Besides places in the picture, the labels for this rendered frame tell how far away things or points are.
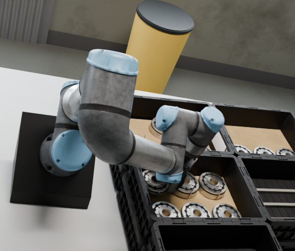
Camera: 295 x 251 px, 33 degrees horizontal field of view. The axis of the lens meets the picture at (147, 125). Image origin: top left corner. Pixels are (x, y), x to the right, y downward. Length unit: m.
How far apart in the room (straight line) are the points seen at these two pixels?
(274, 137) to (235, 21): 1.85
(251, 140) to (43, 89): 0.91
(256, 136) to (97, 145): 1.18
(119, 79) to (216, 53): 2.99
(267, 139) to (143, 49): 1.34
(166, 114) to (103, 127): 0.39
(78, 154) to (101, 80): 0.43
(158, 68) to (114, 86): 2.25
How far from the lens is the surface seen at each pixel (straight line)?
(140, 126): 1.93
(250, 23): 3.97
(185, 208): 1.65
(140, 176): 1.58
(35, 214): 1.69
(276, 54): 4.21
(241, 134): 2.12
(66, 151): 1.46
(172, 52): 3.27
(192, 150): 1.53
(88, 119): 1.07
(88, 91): 1.08
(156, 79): 3.38
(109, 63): 1.08
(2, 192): 1.74
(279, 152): 2.09
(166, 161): 1.34
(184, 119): 1.44
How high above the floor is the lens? 2.01
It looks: 37 degrees down
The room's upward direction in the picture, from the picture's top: 21 degrees clockwise
